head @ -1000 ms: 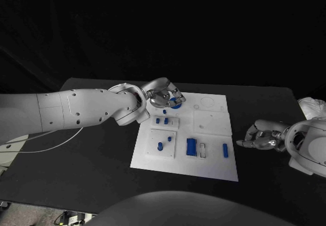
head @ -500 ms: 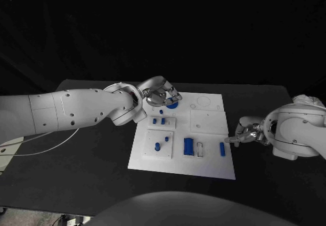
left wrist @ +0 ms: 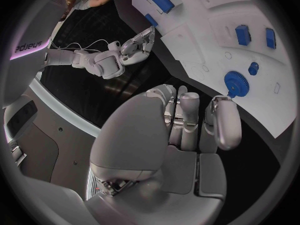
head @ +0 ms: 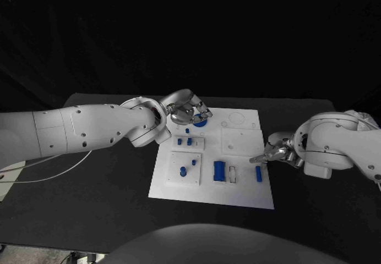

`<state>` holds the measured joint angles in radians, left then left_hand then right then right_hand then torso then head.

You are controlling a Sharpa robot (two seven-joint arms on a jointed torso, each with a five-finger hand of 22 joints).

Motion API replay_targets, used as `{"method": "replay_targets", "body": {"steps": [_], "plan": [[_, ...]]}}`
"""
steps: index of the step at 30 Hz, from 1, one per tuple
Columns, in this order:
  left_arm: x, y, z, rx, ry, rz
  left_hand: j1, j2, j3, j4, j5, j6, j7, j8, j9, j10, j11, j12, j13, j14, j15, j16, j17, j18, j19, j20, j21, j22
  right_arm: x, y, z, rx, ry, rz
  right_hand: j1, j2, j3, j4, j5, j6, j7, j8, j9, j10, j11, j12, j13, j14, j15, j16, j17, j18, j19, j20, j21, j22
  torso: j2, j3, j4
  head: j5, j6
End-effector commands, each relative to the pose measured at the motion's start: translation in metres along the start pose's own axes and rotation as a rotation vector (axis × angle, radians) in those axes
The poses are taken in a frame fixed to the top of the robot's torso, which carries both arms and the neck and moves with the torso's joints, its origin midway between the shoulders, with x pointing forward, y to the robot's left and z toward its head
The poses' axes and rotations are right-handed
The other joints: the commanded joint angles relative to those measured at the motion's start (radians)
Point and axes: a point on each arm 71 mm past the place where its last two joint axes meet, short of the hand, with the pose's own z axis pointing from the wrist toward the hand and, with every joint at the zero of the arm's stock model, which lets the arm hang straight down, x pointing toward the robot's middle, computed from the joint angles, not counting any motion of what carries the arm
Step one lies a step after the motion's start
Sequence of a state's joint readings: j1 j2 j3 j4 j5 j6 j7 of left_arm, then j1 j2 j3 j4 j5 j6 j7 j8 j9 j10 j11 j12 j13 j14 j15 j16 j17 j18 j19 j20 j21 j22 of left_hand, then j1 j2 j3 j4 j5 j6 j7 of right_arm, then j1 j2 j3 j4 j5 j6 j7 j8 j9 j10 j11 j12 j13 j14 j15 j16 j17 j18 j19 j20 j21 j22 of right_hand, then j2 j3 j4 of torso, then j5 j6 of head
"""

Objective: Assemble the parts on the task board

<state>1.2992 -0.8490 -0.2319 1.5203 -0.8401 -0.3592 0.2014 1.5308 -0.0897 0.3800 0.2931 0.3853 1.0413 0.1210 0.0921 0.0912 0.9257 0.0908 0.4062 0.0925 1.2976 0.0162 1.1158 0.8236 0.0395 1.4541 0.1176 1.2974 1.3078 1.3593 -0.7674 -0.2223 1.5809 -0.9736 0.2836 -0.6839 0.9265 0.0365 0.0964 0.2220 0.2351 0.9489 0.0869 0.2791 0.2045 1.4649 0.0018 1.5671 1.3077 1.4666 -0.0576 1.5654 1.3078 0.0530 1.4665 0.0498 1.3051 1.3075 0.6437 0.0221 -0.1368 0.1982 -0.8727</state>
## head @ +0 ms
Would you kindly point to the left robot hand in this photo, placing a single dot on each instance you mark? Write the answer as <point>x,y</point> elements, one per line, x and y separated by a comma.
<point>186,110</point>

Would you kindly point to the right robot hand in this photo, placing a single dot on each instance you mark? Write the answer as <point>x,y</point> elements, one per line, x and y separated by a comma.
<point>277,151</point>

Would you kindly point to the blue gear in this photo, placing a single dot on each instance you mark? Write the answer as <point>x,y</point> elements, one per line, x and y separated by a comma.
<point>199,123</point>

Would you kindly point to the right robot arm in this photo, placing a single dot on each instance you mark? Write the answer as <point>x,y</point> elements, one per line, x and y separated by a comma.
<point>333,142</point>

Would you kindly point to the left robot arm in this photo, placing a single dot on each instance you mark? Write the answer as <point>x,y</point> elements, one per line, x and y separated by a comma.
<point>88,127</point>

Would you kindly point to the white task board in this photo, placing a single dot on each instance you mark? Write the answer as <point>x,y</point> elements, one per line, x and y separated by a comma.
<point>213,165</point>

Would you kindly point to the blue long cylinder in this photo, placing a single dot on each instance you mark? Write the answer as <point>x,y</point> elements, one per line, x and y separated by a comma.
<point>258,173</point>

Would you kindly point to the blue rectangular block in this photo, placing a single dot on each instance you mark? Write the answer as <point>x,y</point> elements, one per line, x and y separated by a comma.
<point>219,171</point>

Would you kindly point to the blue short cylinder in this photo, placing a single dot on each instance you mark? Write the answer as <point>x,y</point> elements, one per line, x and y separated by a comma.
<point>181,171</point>

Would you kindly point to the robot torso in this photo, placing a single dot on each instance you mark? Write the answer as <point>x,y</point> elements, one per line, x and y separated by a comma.
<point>219,245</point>

